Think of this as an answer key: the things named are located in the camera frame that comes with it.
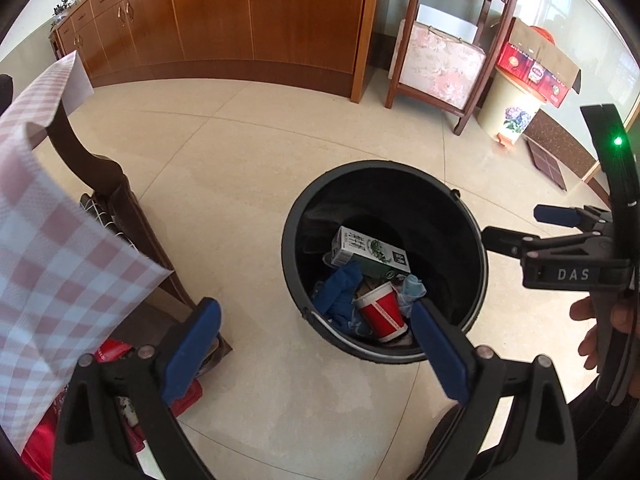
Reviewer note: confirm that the carved wooden side stand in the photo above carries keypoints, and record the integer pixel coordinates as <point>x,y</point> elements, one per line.
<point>400,75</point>

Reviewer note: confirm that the red printed cardboard box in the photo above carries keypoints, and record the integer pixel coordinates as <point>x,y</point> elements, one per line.
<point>537,70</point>

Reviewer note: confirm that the red paper cup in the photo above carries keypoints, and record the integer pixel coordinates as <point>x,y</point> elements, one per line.
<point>382,312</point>

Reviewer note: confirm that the small potted plant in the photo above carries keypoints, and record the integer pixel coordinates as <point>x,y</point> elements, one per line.
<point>64,6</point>

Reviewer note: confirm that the wooden sideboard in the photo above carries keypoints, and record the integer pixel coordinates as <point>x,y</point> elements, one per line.
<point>280,15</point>

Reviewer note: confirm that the black plastic bucket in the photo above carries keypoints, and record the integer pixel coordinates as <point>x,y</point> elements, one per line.
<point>450,240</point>

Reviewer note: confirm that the brown floor mat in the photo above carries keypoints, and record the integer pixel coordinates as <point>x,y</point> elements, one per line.
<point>565,145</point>

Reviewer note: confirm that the white box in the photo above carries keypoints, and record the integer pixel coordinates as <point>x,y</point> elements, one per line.
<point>445,19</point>

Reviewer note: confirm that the pink checkered tablecloth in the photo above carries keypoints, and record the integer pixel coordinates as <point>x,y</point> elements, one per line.
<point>50,240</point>

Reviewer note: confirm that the cream floral bin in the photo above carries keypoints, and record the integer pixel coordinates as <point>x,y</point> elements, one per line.
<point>507,110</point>

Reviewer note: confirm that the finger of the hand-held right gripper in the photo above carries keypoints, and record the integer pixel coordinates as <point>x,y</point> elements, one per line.
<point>502,242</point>
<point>555,215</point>

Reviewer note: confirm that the person's right hand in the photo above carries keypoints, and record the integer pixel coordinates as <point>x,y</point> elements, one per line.
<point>590,347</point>

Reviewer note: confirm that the red patterned rug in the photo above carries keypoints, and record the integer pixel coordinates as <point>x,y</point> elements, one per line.
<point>189,396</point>

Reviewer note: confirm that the red cloth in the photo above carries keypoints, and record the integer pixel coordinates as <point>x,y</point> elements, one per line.
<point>42,445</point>

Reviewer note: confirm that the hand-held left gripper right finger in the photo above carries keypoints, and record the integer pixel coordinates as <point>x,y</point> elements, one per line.
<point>440,351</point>

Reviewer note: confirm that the light blue crumpled tissue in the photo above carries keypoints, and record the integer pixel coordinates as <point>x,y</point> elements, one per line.
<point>412,287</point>

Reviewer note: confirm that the pink floral fabric box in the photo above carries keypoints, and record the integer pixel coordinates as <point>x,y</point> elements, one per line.
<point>440,67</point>

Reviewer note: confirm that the dark wooden table frame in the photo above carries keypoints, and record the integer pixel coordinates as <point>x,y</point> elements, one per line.
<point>107,185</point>

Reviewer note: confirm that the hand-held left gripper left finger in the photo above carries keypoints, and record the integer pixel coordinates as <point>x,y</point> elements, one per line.
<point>195,346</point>

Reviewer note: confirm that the blue crumpled cloth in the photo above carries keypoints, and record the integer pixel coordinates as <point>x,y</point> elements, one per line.
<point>340,287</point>

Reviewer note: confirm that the green and white milk carton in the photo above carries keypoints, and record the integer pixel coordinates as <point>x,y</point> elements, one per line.
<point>372,252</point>

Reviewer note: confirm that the orange plastic item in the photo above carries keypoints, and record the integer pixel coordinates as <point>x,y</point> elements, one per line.
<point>542,34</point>

